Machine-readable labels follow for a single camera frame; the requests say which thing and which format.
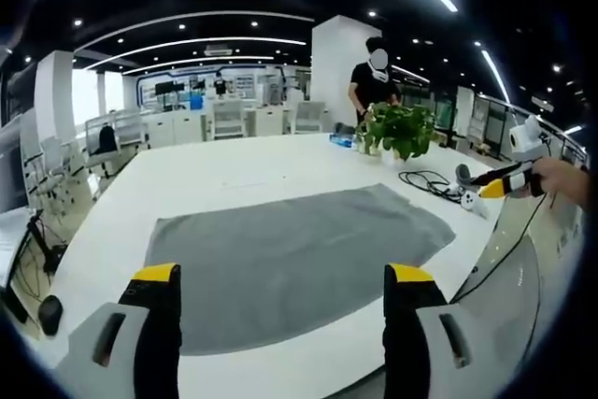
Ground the person's right hand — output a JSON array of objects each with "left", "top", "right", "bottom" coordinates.
[{"left": 532, "top": 155, "right": 591, "bottom": 208}]

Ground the white table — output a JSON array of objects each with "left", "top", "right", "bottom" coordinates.
[{"left": 36, "top": 131, "right": 548, "bottom": 399}]

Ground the white controller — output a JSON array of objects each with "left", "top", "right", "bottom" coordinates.
[{"left": 460, "top": 188, "right": 490, "bottom": 219}]

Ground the white office chair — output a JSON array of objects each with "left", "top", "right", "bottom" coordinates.
[
  {"left": 21, "top": 135, "right": 90, "bottom": 218},
  {"left": 212, "top": 99, "right": 248, "bottom": 140},
  {"left": 290, "top": 100, "right": 327, "bottom": 135}
]

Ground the black backpack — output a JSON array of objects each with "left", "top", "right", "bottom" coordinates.
[{"left": 89, "top": 122, "right": 119, "bottom": 158}]

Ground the black computer mouse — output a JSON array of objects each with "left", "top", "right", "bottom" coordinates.
[{"left": 37, "top": 294, "right": 64, "bottom": 337}]

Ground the grey towel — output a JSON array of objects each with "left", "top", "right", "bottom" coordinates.
[{"left": 142, "top": 182, "right": 457, "bottom": 357}]

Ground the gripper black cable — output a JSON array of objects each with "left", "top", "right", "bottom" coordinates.
[{"left": 448, "top": 188, "right": 555, "bottom": 305}]

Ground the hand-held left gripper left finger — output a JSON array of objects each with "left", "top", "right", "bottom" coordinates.
[{"left": 54, "top": 263, "right": 182, "bottom": 399}]

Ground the blue box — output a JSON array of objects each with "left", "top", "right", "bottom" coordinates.
[{"left": 328, "top": 132, "right": 360, "bottom": 150}]

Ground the green potted plant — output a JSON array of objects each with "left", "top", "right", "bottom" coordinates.
[{"left": 355, "top": 102, "right": 445, "bottom": 162}]

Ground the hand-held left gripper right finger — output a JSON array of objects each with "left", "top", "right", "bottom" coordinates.
[{"left": 381, "top": 263, "right": 518, "bottom": 399}]

